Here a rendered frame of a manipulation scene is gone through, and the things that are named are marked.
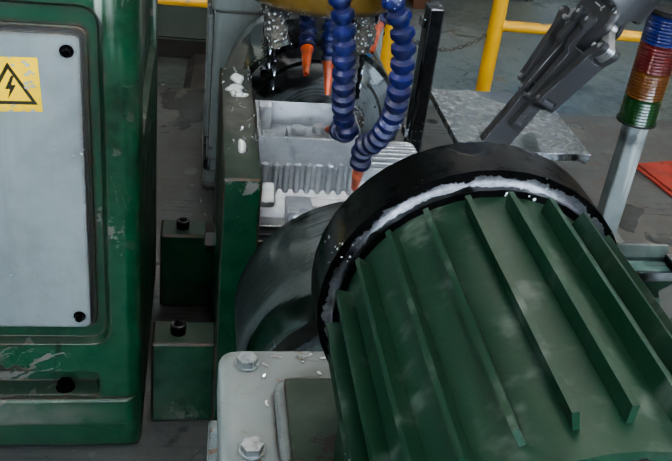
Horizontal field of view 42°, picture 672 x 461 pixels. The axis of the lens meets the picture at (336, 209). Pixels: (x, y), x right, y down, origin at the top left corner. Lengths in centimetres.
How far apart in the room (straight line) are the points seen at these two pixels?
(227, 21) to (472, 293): 108
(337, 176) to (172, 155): 71
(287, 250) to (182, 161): 87
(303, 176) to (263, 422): 47
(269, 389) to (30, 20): 39
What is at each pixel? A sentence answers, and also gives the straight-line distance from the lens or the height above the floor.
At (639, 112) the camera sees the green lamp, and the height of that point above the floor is 106.
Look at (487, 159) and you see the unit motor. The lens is 50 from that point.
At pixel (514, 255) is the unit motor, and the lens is 44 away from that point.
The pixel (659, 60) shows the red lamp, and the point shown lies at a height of 115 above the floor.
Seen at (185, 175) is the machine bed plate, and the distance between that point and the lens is 162.
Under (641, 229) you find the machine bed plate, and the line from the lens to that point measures 170.
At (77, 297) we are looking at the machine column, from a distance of 95.
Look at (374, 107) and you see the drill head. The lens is 128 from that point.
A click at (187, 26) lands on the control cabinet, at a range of 424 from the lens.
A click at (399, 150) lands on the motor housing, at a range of 108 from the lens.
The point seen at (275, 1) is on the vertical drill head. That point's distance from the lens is 91.
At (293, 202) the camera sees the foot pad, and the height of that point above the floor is 108.
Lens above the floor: 158
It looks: 30 degrees down
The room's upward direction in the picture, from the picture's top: 7 degrees clockwise
